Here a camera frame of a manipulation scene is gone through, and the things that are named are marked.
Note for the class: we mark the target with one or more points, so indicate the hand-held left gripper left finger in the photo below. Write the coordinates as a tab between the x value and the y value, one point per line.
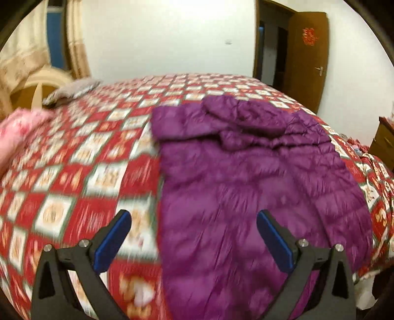
112	240

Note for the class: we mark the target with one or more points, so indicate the red door decoration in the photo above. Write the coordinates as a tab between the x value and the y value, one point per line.
309	36

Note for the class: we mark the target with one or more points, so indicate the blue window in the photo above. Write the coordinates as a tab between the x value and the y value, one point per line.
57	33

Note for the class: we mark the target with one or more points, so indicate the purple puffer jacket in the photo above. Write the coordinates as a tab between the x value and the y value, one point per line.
231	184

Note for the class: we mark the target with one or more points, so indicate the pink floral blanket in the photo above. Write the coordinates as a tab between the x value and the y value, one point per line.
18	126

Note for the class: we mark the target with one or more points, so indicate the beige patterned curtain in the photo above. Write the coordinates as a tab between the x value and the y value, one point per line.
77	40
21	46

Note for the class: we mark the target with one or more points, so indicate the pile of red clutter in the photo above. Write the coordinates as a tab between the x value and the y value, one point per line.
357	147

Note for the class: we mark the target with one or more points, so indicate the cream wooden headboard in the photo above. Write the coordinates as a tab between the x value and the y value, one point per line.
46	75

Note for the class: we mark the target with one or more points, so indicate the red checked bedspread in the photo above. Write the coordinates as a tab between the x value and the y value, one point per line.
77	153

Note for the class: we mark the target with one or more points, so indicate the brown door frame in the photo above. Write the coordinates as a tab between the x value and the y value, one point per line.
258	40

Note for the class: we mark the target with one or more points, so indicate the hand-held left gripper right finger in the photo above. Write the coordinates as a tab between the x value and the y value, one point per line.
274	240

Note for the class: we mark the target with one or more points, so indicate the brown wooden cabinet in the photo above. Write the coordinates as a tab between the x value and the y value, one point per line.
383	141

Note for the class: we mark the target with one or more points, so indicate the brown wooden door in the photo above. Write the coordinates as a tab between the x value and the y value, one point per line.
304	67

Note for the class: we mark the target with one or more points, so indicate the grey pillow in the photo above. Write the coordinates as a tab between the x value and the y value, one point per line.
74	89

